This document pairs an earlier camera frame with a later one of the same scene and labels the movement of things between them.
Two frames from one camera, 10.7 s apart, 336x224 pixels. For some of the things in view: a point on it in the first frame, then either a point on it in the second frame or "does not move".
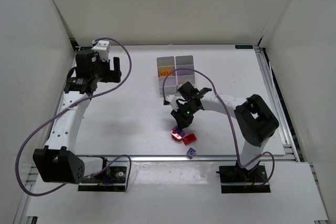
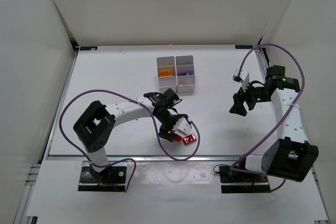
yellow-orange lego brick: x=165 y=73 does not move
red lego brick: x=176 y=136 does not move
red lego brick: x=189 y=139 does not move
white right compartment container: x=186 y=62 does not move
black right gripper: x=181 y=118 → x=241 y=102
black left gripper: x=112 y=70 → x=169 y=128
